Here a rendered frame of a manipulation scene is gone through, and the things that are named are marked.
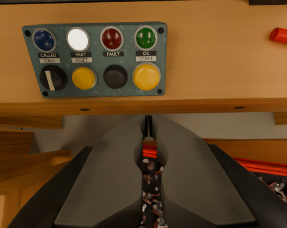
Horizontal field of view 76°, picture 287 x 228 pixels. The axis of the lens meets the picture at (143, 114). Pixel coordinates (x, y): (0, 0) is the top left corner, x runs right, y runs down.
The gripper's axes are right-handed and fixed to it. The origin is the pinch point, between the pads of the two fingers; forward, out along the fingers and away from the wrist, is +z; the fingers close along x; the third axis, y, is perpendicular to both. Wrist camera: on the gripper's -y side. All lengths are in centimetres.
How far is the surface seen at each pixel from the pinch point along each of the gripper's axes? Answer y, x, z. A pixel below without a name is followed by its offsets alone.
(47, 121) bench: 42, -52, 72
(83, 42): -3.9, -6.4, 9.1
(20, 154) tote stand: 61, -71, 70
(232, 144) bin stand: 14.3, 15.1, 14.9
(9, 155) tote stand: 56, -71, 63
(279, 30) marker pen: -4.1, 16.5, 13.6
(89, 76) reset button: -0.5, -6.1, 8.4
